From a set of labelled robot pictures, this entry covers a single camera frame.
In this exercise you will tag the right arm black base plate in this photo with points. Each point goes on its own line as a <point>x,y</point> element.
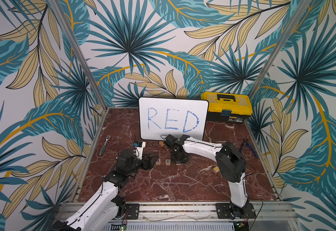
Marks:
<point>231,211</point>

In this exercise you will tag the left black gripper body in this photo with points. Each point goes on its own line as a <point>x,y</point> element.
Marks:
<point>137,165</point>

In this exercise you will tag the wooden letter block front left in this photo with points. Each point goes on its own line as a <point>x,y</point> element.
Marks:
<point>216,170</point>

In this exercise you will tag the blue handled pliers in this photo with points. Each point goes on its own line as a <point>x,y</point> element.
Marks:
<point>246,143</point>

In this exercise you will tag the aluminium front rail frame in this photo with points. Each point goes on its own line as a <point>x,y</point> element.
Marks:
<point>198,216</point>

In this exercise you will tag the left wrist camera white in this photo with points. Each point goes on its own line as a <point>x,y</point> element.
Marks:
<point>138,148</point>

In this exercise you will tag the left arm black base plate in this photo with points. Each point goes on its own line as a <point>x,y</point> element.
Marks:
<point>128,211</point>

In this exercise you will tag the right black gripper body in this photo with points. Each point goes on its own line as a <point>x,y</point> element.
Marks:
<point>179,153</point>

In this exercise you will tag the teal handled ratchet wrench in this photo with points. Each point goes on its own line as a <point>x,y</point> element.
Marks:
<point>102,150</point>

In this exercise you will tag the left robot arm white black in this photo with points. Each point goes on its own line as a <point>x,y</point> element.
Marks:
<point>105,205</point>

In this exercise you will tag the yellow black toolbox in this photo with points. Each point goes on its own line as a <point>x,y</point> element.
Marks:
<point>225,107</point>

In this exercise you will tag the white dry-erase board RED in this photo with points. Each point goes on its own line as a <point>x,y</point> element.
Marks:
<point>165,116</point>

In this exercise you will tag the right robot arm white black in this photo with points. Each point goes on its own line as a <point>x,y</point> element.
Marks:
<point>231,165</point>

